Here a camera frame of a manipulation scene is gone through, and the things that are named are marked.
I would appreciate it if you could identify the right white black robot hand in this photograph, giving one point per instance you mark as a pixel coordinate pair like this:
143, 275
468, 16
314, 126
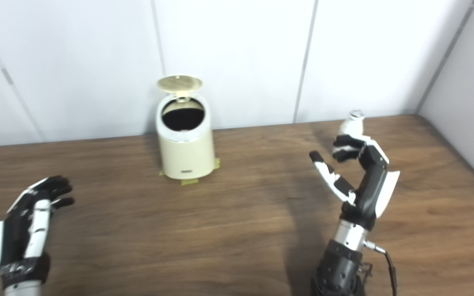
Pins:
370, 189

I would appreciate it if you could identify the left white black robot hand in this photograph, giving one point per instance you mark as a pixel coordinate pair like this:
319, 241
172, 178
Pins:
15, 234

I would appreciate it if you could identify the small white plastic bottle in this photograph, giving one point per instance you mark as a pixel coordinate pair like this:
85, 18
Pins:
351, 125

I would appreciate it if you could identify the cream round bin lid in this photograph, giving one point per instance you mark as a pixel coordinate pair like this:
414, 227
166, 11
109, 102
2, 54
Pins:
179, 83

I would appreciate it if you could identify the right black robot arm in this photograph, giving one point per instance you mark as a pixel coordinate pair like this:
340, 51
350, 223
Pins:
340, 263

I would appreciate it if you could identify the cream-colored bin body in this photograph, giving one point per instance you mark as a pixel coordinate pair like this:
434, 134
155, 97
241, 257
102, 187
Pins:
185, 156

